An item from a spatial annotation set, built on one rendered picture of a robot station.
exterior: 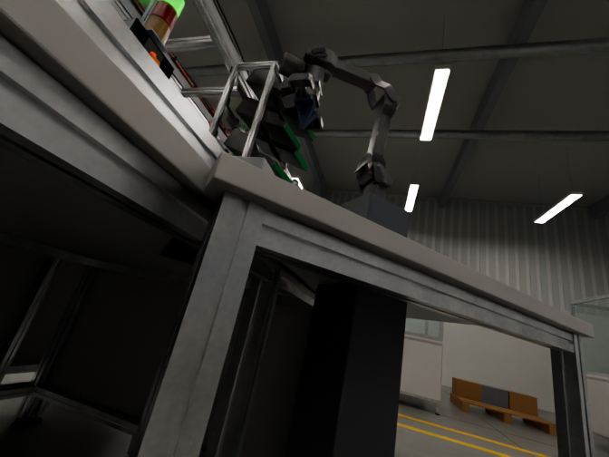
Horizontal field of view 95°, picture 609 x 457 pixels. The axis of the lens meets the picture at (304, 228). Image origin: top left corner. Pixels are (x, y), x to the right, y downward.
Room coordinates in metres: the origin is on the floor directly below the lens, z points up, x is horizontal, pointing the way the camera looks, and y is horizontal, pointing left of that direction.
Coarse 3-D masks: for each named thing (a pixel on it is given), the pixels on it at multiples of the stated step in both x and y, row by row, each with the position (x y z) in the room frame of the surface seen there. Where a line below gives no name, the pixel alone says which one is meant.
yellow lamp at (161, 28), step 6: (150, 18) 0.47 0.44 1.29; (156, 18) 0.47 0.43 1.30; (144, 24) 0.48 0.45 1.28; (150, 24) 0.47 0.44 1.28; (156, 24) 0.48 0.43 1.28; (162, 24) 0.48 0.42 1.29; (168, 24) 0.49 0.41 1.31; (156, 30) 0.48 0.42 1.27; (162, 30) 0.49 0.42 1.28; (168, 30) 0.50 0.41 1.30; (162, 36) 0.49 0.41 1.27; (168, 36) 0.51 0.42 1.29; (162, 42) 0.50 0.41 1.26
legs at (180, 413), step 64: (320, 256) 0.31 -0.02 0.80; (192, 320) 0.26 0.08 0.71; (320, 320) 0.70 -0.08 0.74; (384, 320) 0.64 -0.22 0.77; (512, 320) 0.52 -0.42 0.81; (192, 384) 0.27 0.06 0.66; (320, 384) 0.66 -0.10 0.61; (384, 384) 0.65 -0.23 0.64; (576, 384) 0.63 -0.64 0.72; (192, 448) 0.27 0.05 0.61; (320, 448) 0.63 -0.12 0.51; (384, 448) 0.65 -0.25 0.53; (576, 448) 0.64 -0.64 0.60
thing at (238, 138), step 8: (232, 136) 0.92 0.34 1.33; (240, 136) 0.90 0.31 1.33; (224, 144) 0.94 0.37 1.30; (232, 144) 0.91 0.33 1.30; (240, 144) 0.89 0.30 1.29; (232, 152) 0.98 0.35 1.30; (240, 152) 0.90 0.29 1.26; (256, 152) 0.86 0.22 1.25; (272, 160) 0.82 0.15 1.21; (272, 168) 0.83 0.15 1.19; (280, 168) 0.85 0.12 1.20; (280, 176) 0.87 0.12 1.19
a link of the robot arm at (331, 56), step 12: (312, 60) 0.62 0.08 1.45; (324, 60) 0.61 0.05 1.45; (336, 60) 0.63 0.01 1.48; (336, 72) 0.65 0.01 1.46; (348, 72) 0.64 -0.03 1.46; (360, 72) 0.65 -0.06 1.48; (360, 84) 0.68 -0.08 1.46; (372, 84) 0.67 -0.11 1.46; (384, 84) 0.66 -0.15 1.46; (372, 96) 0.72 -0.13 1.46; (396, 96) 0.67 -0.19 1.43; (372, 108) 0.73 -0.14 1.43
